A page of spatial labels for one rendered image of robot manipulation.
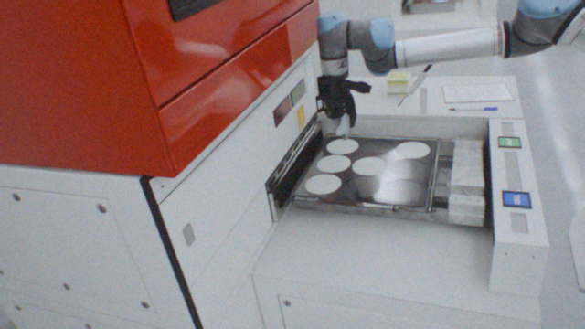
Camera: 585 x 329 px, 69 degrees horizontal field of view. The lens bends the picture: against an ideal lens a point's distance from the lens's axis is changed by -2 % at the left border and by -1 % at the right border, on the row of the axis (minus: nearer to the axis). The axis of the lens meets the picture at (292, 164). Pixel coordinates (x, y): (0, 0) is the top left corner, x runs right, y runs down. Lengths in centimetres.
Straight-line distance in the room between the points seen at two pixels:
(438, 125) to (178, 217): 89
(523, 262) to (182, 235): 65
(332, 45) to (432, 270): 60
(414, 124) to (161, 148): 92
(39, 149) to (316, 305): 68
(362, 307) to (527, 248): 37
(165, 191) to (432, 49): 78
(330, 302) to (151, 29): 71
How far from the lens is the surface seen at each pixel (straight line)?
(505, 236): 94
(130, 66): 64
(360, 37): 111
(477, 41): 121
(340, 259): 107
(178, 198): 78
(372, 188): 116
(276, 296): 110
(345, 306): 105
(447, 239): 113
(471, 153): 136
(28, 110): 83
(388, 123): 142
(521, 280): 100
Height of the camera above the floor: 155
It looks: 30 degrees down
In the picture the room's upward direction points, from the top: 9 degrees counter-clockwise
